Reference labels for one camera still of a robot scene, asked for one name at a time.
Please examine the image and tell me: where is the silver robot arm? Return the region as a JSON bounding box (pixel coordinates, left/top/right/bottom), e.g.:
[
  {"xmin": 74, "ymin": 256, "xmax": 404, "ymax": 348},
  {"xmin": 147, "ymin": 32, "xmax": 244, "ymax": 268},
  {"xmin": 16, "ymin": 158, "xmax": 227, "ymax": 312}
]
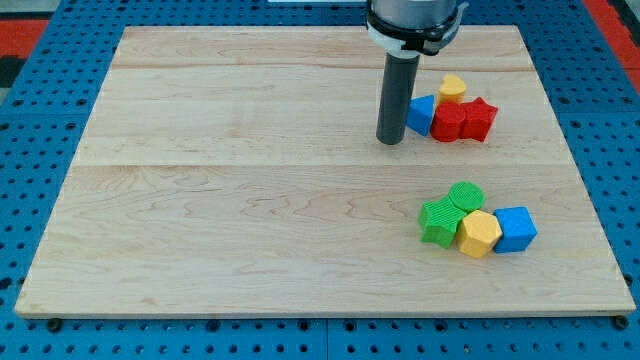
[{"xmin": 366, "ymin": 0, "xmax": 469, "ymax": 59}]

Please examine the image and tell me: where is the light wooden board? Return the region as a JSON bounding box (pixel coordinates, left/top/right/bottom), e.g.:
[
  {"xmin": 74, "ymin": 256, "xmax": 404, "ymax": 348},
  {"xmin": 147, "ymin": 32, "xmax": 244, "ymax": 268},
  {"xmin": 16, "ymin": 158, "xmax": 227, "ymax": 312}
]
[{"xmin": 15, "ymin": 26, "xmax": 636, "ymax": 319}]

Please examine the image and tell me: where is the blue triangle block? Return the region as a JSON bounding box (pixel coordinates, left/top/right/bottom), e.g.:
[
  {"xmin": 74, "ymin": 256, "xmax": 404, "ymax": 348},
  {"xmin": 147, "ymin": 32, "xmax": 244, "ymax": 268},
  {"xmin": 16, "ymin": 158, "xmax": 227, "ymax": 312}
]
[{"xmin": 406, "ymin": 95, "xmax": 435, "ymax": 136}]

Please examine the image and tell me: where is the green star block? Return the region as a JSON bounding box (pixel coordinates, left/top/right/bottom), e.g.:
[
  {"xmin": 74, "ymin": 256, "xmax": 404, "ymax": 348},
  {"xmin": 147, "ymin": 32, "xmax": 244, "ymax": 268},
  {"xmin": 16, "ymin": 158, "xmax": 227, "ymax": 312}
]
[{"xmin": 418, "ymin": 196, "xmax": 467, "ymax": 249}]

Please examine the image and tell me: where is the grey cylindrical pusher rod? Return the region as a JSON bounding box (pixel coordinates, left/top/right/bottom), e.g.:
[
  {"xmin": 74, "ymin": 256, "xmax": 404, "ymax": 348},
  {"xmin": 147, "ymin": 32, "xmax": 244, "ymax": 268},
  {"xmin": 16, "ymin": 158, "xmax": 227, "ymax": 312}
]
[{"xmin": 376, "ymin": 54, "xmax": 419, "ymax": 145}]

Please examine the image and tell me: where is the red cylinder block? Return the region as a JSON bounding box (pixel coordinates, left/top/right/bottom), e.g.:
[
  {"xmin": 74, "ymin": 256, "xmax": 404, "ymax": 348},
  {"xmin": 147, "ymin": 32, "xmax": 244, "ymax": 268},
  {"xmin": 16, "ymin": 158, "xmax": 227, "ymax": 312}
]
[{"xmin": 430, "ymin": 102, "xmax": 466, "ymax": 142}]

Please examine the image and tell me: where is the green cylinder block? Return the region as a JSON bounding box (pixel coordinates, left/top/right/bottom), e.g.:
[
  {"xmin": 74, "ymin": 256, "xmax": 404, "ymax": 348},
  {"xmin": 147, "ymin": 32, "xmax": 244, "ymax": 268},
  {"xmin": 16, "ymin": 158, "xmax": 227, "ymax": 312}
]
[{"xmin": 448, "ymin": 181, "xmax": 486, "ymax": 213}]

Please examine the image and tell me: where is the yellow heart block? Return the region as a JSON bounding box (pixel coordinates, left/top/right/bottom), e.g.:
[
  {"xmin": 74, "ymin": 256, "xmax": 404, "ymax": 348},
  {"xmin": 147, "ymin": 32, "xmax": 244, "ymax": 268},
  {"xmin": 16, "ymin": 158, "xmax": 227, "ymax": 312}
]
[{"xmin": 437, "ymin": 74, "xmax": 467, "ymax": 104}]

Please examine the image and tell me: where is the yellow hexagon block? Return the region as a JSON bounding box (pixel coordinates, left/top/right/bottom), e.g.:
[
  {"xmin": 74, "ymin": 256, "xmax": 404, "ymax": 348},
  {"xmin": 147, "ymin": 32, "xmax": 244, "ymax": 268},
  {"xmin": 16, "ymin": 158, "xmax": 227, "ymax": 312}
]
[{"xmin": 455, "ymin": 210, "xmax": 503, "ymax": 258}]

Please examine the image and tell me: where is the red star block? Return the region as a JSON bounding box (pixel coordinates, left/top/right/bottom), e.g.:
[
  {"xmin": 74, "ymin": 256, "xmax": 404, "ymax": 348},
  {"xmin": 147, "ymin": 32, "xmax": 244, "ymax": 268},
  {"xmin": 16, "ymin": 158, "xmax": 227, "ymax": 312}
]
[{"xmin": 459, "ymin": 97, "xmax": 499, "ymax": 142}]

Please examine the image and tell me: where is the blue cube block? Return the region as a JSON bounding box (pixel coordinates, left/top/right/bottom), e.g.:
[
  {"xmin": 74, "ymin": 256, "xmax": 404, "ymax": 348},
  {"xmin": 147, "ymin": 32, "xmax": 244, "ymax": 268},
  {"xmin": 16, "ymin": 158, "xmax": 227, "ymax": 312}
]
[{"xmin": 494, "ymin": 207, "xmax": 537, "ymax": 253}]

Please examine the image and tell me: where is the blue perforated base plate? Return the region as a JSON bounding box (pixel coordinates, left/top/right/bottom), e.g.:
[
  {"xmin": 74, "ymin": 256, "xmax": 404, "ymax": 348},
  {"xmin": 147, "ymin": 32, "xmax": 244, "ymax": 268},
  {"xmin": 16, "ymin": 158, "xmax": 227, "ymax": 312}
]
[{"xmin": 1, "ymin": 0, "xmax": 639, "ymax": 359}]

